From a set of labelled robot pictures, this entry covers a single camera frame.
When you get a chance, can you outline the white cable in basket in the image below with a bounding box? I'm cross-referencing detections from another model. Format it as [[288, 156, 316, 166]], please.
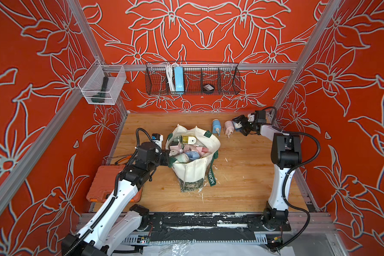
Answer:
[[165, 63, 176, 93]]

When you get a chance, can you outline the blue pencil sharpener pink cap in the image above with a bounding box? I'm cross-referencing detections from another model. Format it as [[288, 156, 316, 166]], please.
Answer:
[[212, 119, 222, 136]]

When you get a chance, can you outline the white canvas tote bag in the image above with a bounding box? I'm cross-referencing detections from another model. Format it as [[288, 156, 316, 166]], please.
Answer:
[[165, 125, 221, 192]]

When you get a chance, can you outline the light blue box in basket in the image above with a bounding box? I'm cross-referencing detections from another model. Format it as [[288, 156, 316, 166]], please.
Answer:
[[173, 66, 185, 95]]

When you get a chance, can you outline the light blue small sharpener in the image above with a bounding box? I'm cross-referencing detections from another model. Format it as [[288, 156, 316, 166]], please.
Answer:
[[186, 151, 201, 161]]

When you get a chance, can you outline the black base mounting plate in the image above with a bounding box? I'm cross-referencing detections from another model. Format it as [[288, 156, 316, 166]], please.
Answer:
[[147, 212, 272, 232]]

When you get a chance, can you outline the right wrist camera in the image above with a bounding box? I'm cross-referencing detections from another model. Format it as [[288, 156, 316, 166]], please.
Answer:
[[247, 113, 256, 123]]

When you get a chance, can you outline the black wire wall basket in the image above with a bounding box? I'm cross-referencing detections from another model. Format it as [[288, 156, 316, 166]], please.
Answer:
[[145, 61, 241, 96]]

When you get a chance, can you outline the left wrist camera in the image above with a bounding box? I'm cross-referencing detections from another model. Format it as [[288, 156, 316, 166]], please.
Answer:
[[151, 133, 164, 148]]

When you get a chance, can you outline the clear plastic wall bin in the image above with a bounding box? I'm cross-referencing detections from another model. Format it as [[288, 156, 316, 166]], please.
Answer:
[[78, 59, 127, 105]]

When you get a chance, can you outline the red plastic tool case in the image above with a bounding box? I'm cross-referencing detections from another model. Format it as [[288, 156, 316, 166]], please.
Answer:
[[86, 165, 124, 203]]

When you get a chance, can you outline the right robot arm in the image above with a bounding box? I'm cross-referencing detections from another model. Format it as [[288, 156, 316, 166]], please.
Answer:
[[233, 107, 321, 231]]

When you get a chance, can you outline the small black item in basket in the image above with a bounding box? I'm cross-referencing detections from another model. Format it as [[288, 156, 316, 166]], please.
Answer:
[[202, 84, 215, 94]]

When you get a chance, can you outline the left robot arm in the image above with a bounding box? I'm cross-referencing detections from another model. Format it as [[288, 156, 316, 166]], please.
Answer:
[[61, 128, 168, 256]]

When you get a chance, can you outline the dark green tool in bin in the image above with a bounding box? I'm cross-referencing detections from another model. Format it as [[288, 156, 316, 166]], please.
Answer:
[[91, 76, 109, 103]]

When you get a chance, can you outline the white round pencil sharpener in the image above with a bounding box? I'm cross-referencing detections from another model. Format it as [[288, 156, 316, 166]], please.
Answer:
[[175, 153, 190, 164]]

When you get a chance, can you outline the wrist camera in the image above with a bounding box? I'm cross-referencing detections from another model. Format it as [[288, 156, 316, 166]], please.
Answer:
[[247, 113, 256, 123], [151, 133, 164, 148]]

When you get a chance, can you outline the yellow pencil sharpener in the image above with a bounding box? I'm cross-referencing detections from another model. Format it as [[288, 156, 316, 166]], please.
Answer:
[[181, 135, 197, 145]]

